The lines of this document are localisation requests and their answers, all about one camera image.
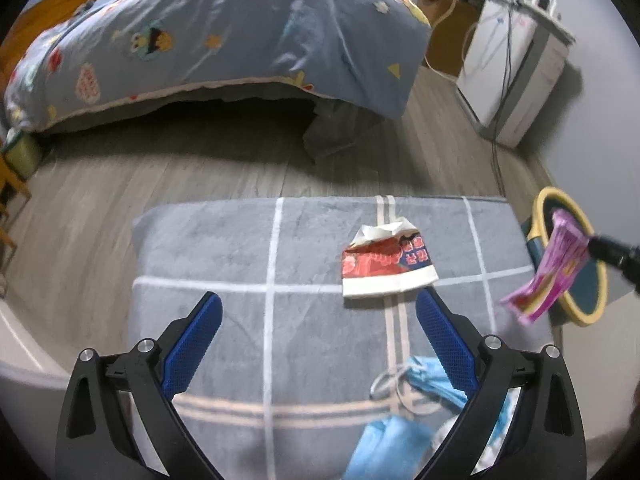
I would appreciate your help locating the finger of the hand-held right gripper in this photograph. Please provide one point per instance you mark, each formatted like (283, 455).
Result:
(612, 252)

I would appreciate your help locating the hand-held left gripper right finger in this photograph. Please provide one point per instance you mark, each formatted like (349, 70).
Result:
(447, 345)

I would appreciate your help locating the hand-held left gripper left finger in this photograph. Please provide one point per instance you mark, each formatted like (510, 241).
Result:
(192, 340)

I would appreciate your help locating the blue face mask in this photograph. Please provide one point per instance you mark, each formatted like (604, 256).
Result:
(430, 372)
(387, 447)

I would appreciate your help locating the yellow-rimmed teal trash bin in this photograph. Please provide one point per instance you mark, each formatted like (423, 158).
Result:
(592, 295)

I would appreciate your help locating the pink snack wrapper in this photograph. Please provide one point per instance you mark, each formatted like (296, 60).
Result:
(555, 270)

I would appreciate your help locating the red white paper cup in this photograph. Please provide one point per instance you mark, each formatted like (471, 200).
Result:
(385, 265)

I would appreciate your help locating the grey plaid blanket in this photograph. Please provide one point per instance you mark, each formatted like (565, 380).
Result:
(225, 260)

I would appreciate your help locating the white air purifier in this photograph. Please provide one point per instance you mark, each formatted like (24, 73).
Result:
(520, 70)

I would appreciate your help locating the wooden chair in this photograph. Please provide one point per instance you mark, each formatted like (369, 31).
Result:
(7, 200)

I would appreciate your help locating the green bin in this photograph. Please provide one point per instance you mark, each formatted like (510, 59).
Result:
(22, 155)

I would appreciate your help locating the wooden cabinet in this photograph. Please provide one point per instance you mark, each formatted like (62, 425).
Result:
(445, 35)

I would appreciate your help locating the blue cartoon print duvet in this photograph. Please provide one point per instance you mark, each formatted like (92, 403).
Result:
(225, 35)

